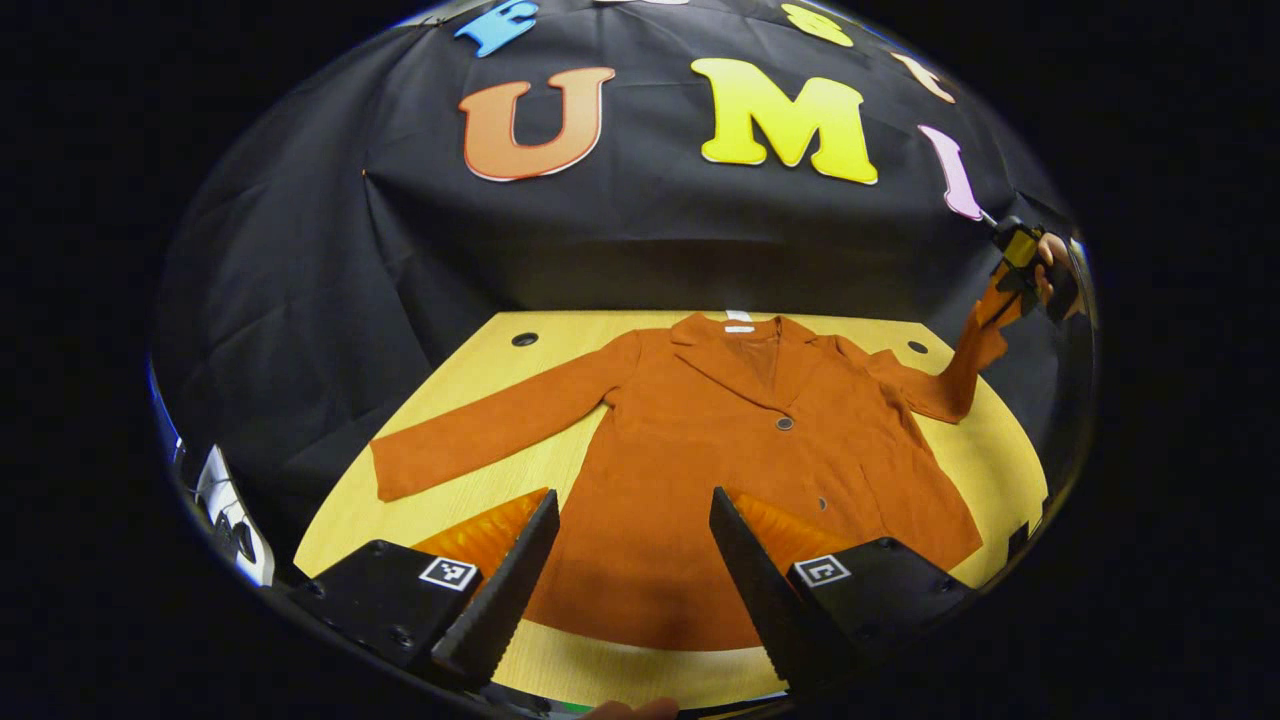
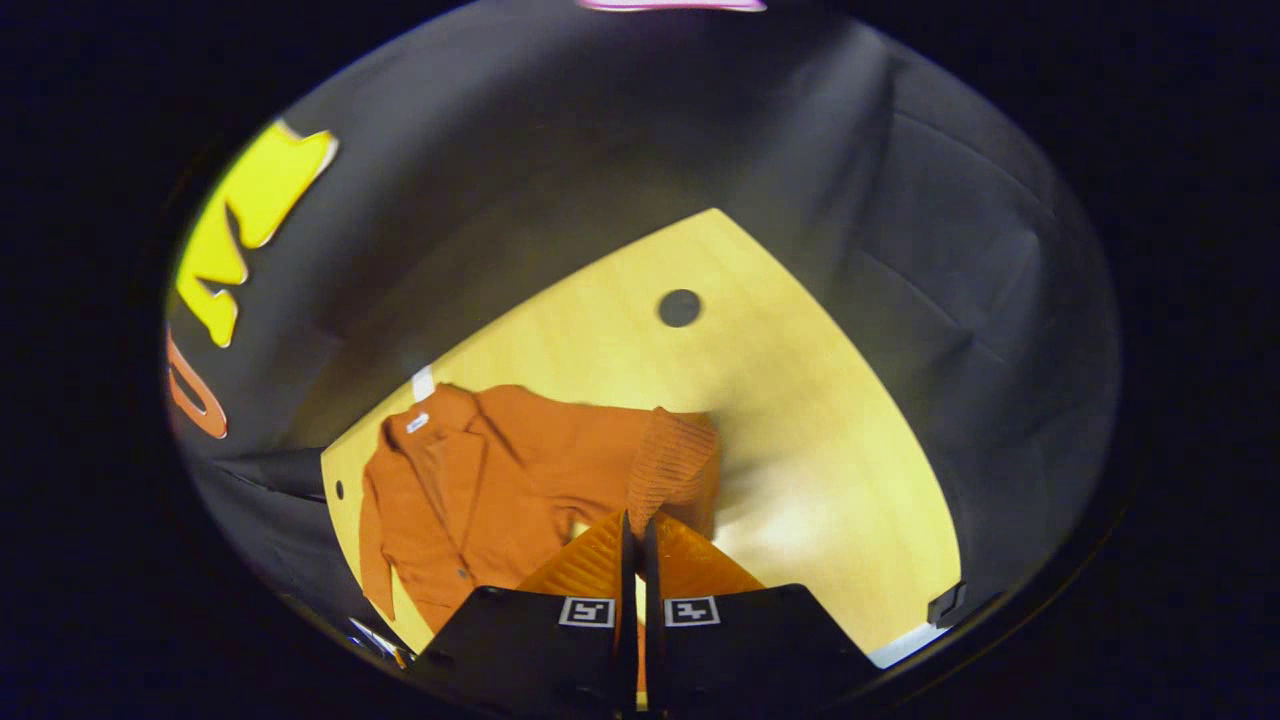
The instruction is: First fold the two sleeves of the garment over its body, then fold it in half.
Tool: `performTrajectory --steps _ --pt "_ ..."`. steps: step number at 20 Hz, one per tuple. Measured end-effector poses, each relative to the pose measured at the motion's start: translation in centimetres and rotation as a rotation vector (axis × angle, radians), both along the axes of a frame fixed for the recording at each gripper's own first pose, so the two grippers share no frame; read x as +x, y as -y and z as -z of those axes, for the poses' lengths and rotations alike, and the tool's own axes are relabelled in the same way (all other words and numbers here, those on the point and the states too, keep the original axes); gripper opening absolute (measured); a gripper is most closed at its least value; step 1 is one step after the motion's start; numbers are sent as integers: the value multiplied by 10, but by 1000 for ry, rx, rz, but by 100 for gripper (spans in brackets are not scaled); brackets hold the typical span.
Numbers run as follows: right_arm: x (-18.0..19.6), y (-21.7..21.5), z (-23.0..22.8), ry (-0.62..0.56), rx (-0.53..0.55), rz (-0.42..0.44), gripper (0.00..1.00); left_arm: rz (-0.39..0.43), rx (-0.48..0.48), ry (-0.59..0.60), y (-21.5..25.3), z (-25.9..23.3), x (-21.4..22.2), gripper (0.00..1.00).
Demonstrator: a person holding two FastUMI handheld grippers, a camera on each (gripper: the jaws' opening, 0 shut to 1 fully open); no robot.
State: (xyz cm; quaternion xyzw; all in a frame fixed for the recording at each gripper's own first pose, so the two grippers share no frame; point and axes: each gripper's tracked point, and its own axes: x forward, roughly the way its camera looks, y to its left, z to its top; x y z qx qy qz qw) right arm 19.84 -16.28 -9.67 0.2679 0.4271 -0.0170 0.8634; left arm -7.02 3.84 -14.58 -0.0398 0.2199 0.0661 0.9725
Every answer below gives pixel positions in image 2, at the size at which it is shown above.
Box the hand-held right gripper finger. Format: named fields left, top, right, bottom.
left=412, top=510, right=639, bottom=716
left=642, top=512, right=883, bottom=716

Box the rust orange button coat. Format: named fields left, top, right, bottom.
left=358, top=382, right=723, bottom=633

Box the black backdrop cloth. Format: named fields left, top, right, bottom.
left=165, top=0, right=1121, bottom=661

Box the black table edge bracket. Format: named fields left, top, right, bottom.
left=926, top=580, right=969, bottom=629

